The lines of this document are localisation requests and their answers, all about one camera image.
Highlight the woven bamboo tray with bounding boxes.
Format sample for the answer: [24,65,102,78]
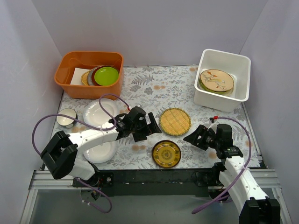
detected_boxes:
[159,108,191,136]

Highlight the beige green leaf plate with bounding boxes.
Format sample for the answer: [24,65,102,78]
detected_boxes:
[199,77,234,96]

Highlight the beige bird plate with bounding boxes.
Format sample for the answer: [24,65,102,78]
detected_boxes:
[199,69,235,92]

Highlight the green polka dot plate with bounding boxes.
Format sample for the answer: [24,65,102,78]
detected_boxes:
[199,81,233,95]

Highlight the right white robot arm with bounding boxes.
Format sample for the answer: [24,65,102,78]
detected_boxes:
[184,124,280,224]

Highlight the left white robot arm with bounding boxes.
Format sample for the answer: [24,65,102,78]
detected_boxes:
[40,106,162,187]

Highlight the lime green plate in bin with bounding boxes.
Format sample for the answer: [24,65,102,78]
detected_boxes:
[94,66,119,86]

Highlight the white plastic bin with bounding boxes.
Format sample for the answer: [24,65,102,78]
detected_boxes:
[194,49,251,112]

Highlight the dark brown plate in bin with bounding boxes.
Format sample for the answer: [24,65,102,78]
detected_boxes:
[91,66,103,86]

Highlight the grey plate in bin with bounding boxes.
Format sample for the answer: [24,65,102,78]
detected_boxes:
[87,70,94,86]

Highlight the woven plate in bin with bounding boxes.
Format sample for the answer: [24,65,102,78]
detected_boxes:
[81,70,90,86]

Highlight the orange plastic bin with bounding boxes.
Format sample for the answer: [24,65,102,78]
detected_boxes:
[54,51,124,99]

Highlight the floral patterned table mat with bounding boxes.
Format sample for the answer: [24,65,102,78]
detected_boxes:
[45,65,261,170]

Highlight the yellow brown patterned plate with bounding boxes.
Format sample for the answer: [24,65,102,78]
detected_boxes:
[151,140,182,169]

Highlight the white scalloped plate front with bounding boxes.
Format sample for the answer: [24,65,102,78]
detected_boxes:
[83,142,117,164]

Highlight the white scalloped plate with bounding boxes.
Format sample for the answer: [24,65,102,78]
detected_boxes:
[83,98,120,126]
[83,142,117,164]

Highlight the white scalloped plate back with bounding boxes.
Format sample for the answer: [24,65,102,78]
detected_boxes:
[83,98,120,126]

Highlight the white dark-rimmed bowl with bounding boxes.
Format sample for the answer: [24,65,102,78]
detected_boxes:
[56,108,78,128]

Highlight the white paper sheet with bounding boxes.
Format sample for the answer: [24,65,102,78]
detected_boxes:
[71,68,88,85]

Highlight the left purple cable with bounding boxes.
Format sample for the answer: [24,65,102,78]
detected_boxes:
[31,93,131,214]

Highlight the purple cable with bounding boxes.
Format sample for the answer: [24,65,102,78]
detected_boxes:
[191,116,252,215]
[31,93,131,214]

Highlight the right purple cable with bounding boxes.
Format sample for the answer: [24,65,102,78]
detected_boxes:
[191,116,252,215]

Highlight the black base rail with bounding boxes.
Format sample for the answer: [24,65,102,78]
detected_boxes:
[38,163,267,198]

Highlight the aluminium frame rail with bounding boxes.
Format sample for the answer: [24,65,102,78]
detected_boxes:
[20,165,292,224]

